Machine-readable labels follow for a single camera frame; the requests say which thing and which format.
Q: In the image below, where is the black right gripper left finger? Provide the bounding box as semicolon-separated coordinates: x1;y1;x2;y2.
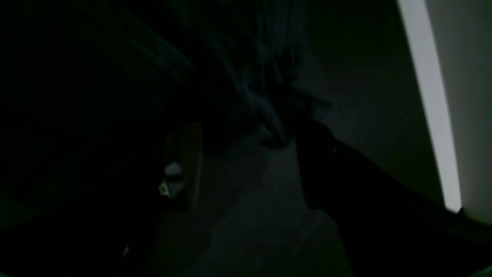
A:
1;123;203;277

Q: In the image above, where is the black table cloth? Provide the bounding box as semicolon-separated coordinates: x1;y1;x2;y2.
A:
143;0;444;277

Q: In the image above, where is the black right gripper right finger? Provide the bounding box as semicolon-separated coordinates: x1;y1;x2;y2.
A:
296;121;492;277

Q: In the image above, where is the dark navy t-shirt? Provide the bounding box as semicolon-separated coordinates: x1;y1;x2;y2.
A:
162;0;331;152

